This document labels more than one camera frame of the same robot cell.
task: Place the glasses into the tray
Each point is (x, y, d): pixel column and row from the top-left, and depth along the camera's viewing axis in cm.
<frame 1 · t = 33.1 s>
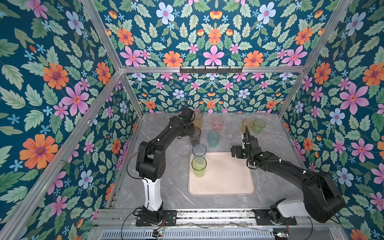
left hand: (192, 128, 93), fingers open
right hand: (237, 148, 90), fingers open
blue tall plastic tumbler: (199, 149, 86), point 13 cm above the table
green tall plastic tumbler: (199, 165, 84), point 10 cm above the table
grey smoked plastic tumbler: (195, 139, 95), point 10 cm above the table
pink short plastic cup: (217, 123, 112), point 4 cm above the table
teal textured plastic cup: (213, 137, 94), point 11 cm above the table
amber short plastic cup: (248, 122, 107), point 8 cm above the table
light green short plastic cup: (259, 125, 110), point 4 cm above the table
beige plastic tray: (224, 175, 90), on the table

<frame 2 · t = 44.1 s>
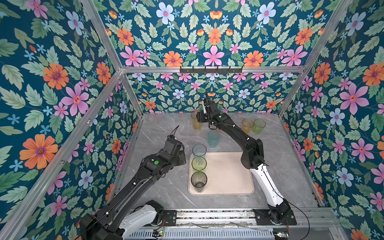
left hand: (184, 153, 75), fingers open
right hand: (201, 113, 99), fingers open
grey smoked plastic tumbler: (199, 179, 78), point 10 cm above the table
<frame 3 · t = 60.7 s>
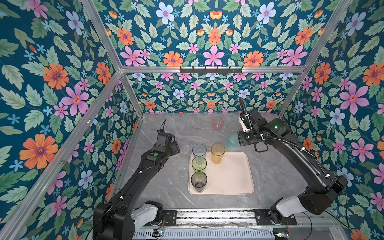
left hand: (175, 142, 81), fingers open
right hand: (241, 136, 73), fingers closed
yellow tall plastic tumbler: (218, 150, 90), point 10 cm above the table
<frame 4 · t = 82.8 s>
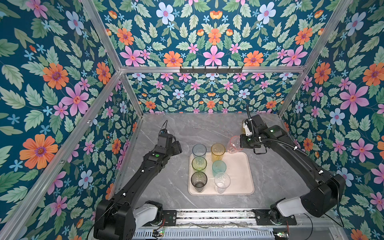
left hand: (178, 142, 82), fingers open
right hand: (241, 141, 79), fingers closed
